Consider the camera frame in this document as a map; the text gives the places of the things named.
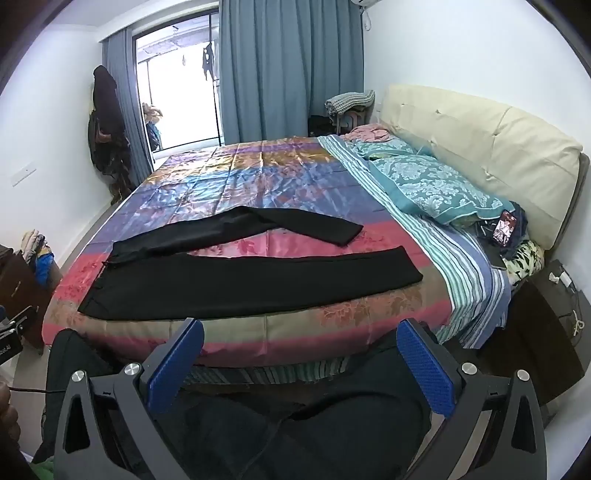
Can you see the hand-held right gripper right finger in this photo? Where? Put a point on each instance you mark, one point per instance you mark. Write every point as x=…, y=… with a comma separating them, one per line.
x=425, y=369

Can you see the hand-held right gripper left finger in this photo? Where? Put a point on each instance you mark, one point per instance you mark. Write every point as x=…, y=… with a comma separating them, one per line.
x=178, y=364

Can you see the black pants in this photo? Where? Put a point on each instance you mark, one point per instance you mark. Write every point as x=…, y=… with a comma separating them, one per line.
x=231, y=286

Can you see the person's left hand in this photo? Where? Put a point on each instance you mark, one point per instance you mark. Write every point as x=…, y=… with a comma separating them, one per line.
x=7, y=420

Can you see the pile of clothes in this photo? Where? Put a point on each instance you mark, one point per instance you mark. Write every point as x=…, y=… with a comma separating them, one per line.
x=39, y=258

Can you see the striped bed sheet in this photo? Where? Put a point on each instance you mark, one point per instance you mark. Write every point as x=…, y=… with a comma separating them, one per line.
x=461, y=277

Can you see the dark wooden nightstand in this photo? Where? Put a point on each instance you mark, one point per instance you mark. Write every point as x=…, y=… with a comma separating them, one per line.
x=531, y=323

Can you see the person's dark trousers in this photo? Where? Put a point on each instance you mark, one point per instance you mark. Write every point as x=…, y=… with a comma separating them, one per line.
x=277, y=438

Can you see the black and white floral cloth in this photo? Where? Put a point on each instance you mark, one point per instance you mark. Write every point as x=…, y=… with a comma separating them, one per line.
x=524, y=258

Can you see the smartphone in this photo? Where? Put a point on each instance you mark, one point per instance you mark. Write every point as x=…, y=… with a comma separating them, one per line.
x=505, y=227

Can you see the dark blue clothes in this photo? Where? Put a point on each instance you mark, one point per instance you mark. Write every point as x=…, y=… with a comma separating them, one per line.
x=519, y=214

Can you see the large teal patterned pillow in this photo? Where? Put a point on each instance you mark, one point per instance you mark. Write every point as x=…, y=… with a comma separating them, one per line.
x=429, y=184

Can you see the multicolour satin bedspread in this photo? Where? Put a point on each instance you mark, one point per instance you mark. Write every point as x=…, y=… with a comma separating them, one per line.
x=258, y=184

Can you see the small teal patterned pillow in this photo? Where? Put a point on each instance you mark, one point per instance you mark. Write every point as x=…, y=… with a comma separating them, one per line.
x=388, y=146

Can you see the dark coats on rack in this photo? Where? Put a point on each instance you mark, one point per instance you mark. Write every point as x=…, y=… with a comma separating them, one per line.
x=108, y=124

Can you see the clutter on balcony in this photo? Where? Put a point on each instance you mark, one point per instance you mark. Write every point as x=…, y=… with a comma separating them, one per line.
x=152, y=127

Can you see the pink cloth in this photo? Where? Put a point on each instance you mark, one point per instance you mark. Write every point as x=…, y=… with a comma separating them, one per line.
x=367, y=133

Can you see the black bag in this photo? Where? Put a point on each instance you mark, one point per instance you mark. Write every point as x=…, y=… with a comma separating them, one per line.
x=321, y=127

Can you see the narrow blue curtain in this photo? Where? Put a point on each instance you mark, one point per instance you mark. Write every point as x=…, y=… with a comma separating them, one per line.
x=122, y=92

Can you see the glass balcony door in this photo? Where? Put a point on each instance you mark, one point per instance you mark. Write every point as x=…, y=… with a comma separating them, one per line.
x=180, y=92

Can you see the grey chair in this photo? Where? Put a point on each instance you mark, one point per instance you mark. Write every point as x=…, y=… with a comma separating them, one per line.
x=348, y=101

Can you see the hanging dark garment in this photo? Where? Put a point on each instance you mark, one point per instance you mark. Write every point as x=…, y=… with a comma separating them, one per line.
x=208, y=60

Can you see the wide blue curtain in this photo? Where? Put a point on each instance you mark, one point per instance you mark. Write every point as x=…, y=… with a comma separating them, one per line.
x=286, y=69

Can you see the white wall switch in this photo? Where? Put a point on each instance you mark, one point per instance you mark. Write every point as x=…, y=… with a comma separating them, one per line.
x=24, y=177

